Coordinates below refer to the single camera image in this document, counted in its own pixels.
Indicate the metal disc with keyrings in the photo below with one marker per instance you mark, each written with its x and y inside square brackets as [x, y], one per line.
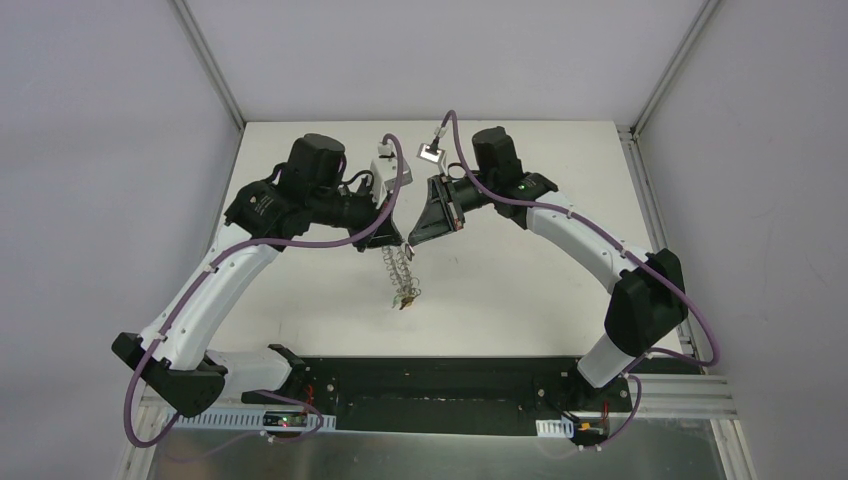
[403, 281]

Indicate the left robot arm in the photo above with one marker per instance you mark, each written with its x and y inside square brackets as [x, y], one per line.
[303, 203]

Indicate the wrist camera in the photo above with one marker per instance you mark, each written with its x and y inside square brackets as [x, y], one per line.
[388, 170]
[433, 155]

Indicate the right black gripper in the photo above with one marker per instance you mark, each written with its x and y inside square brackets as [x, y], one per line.
[448, 204]

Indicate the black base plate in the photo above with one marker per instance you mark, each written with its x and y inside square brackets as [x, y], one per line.
[443, 395]

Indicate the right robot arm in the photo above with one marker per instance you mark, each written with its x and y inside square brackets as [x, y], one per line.
[645, 287]

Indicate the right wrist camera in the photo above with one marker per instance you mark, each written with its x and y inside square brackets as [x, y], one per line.
[433, 155]

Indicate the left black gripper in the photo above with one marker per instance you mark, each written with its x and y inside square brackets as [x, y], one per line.
[374, 217]

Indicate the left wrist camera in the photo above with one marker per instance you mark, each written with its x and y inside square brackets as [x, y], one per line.
[388, 170]

